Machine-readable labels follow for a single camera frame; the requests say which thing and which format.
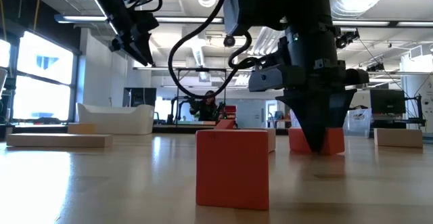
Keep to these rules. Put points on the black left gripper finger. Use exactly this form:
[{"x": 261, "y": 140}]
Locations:
[
  {"x": 145, "y": 48},
  {"x": 133, "y": 55}
]

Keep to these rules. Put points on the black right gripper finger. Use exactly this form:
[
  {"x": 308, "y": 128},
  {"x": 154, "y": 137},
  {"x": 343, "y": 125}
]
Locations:
[{"x": 316, "y": 115}]

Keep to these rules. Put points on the long red wooden block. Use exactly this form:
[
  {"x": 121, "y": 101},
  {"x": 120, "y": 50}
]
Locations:
[{"x": 335, "y": 141}]

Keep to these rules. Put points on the long orange wooden block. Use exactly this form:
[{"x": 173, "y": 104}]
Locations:
[{"x": 272, "y": 139}]

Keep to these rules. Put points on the orange wooden cube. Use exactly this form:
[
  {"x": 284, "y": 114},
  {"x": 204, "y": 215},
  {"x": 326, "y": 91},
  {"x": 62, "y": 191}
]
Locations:
[{"x": 82, "y": 128}]

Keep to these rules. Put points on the red wooden cube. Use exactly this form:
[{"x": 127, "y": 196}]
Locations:
[{"x": 232, "y": 170}]

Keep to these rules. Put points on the long natural wooden block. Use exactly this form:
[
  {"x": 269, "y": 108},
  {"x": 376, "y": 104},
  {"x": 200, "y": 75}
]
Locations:
[{"x": 59, "y": 140}]

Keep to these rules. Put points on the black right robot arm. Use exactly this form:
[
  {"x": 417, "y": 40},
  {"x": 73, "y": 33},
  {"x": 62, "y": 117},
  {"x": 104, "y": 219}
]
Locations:
[{"x": 270, "y": 4}]

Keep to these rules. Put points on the clear plastic bin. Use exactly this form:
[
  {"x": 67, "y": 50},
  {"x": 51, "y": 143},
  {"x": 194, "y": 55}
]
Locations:
[{"x": 357, "y": 122}]

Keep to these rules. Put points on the long ceiling light strip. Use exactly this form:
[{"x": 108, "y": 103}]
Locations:
[
  {"x": 81, "y": 18},
  {"x": 372, "y": 23}
]

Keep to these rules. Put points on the white opaque plastic bin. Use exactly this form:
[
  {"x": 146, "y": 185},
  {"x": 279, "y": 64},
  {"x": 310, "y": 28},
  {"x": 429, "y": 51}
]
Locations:
[{"x": 116, "y": 119}]

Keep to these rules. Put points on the black monitor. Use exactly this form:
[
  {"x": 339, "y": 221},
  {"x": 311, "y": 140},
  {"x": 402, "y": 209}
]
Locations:
[{"x": 387, "y": 101}]

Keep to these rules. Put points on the red box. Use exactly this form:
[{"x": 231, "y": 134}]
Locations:
[{"x": 231, "y": 109}]

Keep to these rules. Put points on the person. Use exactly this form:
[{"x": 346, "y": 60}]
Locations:
[{"x": 204, "y": 110}]

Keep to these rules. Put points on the large bright window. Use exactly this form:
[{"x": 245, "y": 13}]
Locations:
[{"x": 44, "y": 82}]

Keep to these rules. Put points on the black ceiling camera mount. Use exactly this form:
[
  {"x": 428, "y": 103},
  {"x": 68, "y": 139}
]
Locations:
[{"x": 345, "y": 39}]

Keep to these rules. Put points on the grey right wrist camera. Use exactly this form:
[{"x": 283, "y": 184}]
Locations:
[{"x": 265, "y": 78}]

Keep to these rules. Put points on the black metal rig frame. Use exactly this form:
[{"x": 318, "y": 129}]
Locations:
[{"x": 177, "y": 95}]

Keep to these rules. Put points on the round black ceiling camera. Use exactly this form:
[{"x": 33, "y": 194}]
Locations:
[{"x": 229, "y": 41}]

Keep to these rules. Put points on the black aluminium table frame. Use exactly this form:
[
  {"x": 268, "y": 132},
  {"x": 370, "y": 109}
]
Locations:
[{"x": 176, "y": 129}]

